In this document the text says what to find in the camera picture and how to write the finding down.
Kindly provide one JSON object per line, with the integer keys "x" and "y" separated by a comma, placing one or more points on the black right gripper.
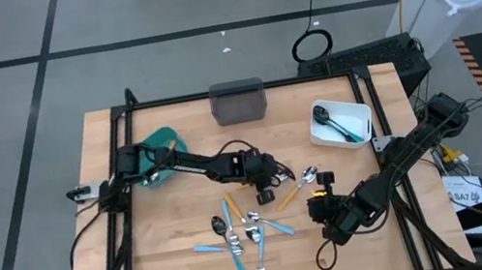
{"x": 341, "y": 219}

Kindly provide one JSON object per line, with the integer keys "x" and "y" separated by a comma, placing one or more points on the teal plastic bin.
{"x": 162, "y": 135}

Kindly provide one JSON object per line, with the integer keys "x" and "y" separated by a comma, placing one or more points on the white paper sign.
{"x": 467, "y": 195}

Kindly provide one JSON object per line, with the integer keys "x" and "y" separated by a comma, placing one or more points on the grey translucent plastic bin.
{"x": 238, "y": 106}

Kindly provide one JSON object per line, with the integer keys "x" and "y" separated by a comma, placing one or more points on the white paper scrap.
{"x": 227, "y": 50}
{"x": 222, "y": 33}

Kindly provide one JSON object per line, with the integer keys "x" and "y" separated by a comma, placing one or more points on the yellow connectors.
{"x": 449, "y": 154}

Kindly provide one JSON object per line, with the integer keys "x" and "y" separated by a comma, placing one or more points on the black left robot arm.
{"x": 197, "y": 164}

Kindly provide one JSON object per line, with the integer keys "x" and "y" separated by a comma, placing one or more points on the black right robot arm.
{"x": 410, "y": 146}

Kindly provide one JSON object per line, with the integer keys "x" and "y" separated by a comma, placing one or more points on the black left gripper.
{"x": 246, "y": 166}

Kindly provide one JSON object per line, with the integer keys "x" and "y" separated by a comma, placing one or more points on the yellow tape tag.
{"x": 316, "y": 194}

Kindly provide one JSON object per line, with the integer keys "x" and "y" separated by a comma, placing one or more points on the silver arm base bracket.
{"x": 382, "y": 143}
{"x": 88, "y": 191}

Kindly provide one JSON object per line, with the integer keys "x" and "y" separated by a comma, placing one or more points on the white plastic bin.
{"x": 358, "y": 115}

